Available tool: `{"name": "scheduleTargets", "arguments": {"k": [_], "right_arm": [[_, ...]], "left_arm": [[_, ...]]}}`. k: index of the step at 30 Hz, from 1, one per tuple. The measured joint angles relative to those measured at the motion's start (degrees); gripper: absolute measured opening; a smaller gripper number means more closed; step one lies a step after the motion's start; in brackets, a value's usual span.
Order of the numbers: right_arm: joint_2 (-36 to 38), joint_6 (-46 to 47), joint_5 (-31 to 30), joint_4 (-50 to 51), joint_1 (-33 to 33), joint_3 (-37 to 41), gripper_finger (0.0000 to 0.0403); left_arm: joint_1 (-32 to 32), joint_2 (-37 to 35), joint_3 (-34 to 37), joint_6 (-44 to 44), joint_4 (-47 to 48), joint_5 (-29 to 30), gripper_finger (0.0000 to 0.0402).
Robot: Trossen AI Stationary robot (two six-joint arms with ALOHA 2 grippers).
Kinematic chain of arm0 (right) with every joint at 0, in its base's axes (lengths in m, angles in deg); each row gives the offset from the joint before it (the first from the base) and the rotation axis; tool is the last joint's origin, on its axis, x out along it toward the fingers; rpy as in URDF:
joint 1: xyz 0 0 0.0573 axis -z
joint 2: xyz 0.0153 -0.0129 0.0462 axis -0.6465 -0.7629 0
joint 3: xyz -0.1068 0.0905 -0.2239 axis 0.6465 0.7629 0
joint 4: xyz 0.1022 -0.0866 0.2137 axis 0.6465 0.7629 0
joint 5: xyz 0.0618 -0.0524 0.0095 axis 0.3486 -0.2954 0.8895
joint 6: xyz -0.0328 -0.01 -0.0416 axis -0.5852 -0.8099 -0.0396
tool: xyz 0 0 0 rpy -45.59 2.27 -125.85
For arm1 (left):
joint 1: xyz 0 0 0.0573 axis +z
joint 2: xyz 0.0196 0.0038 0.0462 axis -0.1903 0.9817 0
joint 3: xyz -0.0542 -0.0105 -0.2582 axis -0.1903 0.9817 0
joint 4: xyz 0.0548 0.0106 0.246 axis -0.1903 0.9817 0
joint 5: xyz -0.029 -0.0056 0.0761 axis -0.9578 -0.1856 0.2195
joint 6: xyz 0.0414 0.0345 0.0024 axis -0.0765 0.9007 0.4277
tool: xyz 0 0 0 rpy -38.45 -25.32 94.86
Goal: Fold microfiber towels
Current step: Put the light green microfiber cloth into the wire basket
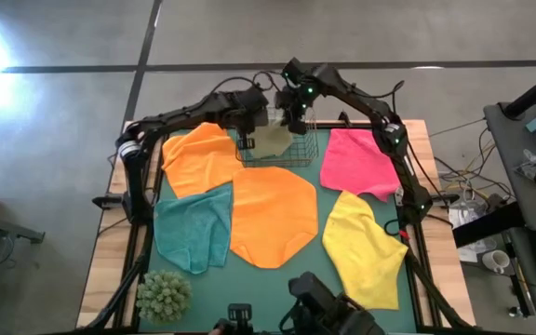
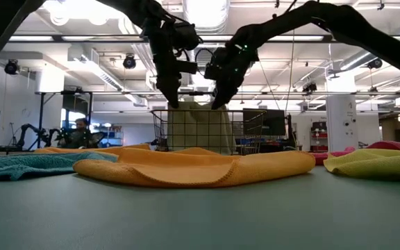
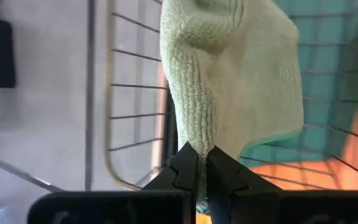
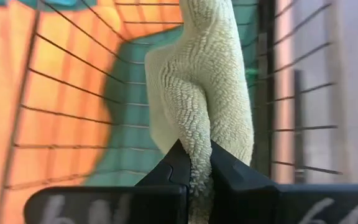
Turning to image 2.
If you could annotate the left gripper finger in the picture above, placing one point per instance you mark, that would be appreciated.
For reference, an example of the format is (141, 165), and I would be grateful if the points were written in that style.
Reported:
(175, 90)
(167, 88)

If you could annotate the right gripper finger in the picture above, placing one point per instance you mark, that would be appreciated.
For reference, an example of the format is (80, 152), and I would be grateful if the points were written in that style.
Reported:
(228, 93)
(218, 95)

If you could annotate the pale green microfiber towel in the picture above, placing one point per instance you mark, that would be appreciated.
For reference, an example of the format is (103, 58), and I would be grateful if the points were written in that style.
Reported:
(200, 128)

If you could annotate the orange microfiber towel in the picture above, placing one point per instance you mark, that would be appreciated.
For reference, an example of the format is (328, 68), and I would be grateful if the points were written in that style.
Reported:
(255, 166)
(92, 150)

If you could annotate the yellow microfiber towel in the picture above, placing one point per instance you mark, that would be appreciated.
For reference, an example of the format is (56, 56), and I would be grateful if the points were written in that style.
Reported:
(377, 163)

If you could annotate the black background robot arm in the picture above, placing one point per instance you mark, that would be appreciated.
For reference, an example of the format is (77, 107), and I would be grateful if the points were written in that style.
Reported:
(24, 133)

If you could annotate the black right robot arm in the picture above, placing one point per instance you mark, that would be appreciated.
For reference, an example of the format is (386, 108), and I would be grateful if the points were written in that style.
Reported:
(342, 21)

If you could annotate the teal microfiber towel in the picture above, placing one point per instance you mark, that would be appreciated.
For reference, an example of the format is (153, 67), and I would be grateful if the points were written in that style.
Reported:
(30, 166)

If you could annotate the pink microfiber towel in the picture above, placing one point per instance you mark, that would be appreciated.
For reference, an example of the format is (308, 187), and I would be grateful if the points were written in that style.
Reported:
(391, 146)

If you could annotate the black ceiling spotlight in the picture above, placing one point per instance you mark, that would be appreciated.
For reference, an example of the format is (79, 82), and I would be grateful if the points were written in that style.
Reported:
(11, 67)
(129, 62)
(309, 87)
(374, 63)

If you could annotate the black overhead light bar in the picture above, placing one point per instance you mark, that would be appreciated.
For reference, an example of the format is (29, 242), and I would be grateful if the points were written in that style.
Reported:
(116, 38)

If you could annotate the large black monitor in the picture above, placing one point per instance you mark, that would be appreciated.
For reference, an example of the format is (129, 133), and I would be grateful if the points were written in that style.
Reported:
(273, 121)

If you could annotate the blue storage shelf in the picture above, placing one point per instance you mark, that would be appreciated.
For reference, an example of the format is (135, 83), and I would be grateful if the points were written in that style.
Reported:
(113, 137)

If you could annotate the person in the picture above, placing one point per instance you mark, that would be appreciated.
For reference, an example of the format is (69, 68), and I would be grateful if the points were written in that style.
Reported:
(80, 137)

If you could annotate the red tool cart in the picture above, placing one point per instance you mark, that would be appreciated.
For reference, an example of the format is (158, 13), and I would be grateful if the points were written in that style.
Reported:
(319, 135)

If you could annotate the white column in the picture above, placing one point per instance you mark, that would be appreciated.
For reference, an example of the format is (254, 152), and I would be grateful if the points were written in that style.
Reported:
(340, 121)

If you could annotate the green table mat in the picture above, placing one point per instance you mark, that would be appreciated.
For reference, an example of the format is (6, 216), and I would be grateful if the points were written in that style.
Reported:
(200, 222)

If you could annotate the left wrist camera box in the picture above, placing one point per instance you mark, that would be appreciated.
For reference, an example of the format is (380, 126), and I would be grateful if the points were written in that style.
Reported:
(187, 66)

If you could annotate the silver ceiling duct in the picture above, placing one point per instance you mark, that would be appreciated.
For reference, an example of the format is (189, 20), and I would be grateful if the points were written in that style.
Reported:
(205, 14)

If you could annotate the black background stand frame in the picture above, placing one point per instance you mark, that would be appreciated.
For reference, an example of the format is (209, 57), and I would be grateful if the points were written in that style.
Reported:
(41, 121)

